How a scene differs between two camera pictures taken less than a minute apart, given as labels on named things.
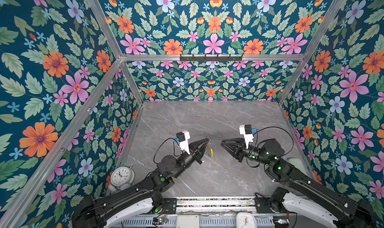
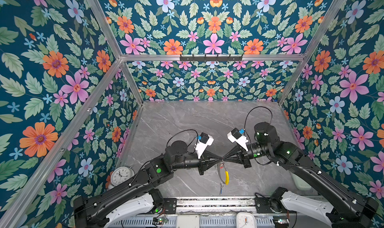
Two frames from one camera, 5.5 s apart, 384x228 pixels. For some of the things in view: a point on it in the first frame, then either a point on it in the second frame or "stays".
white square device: x=188 y=221 stays
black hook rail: x=211 y=57 stays
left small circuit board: x=160 y=221 stays
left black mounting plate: x=170 y=205 stays
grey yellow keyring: x=210 y=152 → x=227 y=175
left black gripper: x=197 y=153 → x=209 y=164
